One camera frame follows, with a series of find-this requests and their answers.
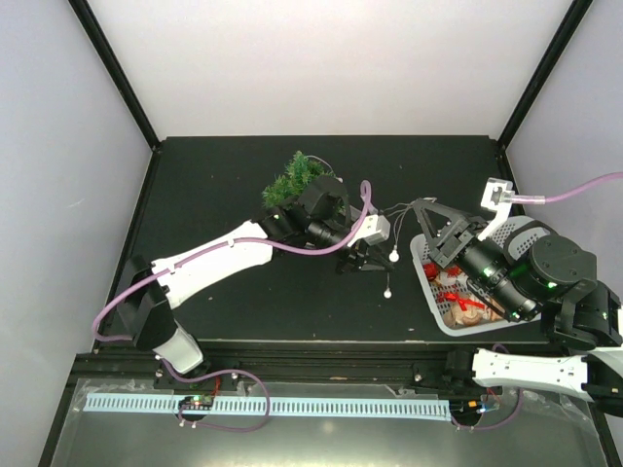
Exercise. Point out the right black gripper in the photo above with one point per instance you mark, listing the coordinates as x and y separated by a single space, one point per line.
446 247

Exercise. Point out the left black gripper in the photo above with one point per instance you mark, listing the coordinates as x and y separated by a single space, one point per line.
359 254

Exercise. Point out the white bulb string lights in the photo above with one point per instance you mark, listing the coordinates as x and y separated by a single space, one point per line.
396 213

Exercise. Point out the small green christmas tree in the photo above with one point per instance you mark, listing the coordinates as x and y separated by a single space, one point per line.
298 173

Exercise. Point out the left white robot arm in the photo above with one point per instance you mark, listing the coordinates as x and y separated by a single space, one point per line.
318 220

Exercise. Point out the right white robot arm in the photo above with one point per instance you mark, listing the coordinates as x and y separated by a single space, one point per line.
554 280

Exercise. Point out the white perforated plastic basket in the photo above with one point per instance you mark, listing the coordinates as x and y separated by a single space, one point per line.
419 251

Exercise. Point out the right small circuit board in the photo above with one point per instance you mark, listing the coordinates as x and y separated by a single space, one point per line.
473 406

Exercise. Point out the small circuit board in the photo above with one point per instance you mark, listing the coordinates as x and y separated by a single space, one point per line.
473 406
196 403

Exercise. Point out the left small circuit board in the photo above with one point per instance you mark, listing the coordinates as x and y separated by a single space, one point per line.
196 403

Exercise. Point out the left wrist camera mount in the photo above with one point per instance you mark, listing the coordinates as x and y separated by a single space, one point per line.
374 230

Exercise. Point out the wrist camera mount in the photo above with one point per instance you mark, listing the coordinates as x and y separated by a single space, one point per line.
374 230
496 199

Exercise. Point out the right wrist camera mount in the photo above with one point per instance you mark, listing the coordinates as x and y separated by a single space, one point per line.
496 199

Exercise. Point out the white slotted cable duct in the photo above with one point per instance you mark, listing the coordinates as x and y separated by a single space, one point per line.
274 406

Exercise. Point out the right black frame post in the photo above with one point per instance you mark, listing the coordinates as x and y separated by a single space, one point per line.
575 14

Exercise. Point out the black frame post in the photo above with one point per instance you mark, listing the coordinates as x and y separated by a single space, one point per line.
87 18
575 14

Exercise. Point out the left black frame post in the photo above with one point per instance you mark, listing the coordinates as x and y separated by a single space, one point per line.
87 18

